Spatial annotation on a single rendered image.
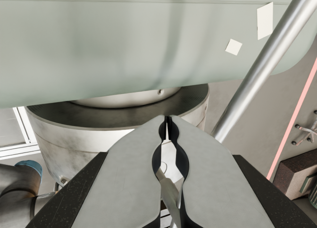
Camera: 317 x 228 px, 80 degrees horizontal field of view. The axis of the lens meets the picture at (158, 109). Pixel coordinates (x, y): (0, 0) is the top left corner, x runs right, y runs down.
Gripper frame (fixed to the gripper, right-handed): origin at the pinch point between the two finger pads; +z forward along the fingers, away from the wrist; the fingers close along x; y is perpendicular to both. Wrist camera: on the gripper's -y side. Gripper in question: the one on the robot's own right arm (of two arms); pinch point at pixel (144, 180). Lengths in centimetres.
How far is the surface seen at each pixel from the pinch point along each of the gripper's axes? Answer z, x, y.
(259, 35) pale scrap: 7.7, 17.1, -37.5
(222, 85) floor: 107, -108, 26
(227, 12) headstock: 3.3, 17.1, -39.5
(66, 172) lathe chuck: -14.2, 11.4, -19.1
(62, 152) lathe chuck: -14.0, 11.6, -22.8
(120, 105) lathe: -6.1, 10.4, -28.0
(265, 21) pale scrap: 7.9, 17.1, -38.8
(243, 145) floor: 157, -108, 112
